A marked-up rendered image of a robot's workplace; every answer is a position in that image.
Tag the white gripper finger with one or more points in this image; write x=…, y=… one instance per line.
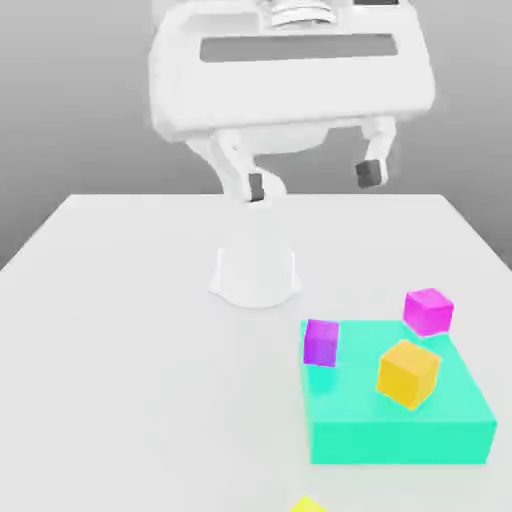
x=374, y=168
x=236, y=168

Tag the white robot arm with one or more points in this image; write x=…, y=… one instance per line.
x=256, y=280

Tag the large turquoise box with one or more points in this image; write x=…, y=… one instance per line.
x=400, y=436

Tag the small magenta cube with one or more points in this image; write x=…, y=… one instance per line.
x=427, y=314

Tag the small yellow cube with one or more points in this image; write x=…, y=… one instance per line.
x=307, y=506

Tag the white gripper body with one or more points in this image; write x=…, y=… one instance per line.
x=288, y=92

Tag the small orange cube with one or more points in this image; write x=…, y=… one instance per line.
x=406, y=376

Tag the small purple cube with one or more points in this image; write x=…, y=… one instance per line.
x=320, y=344

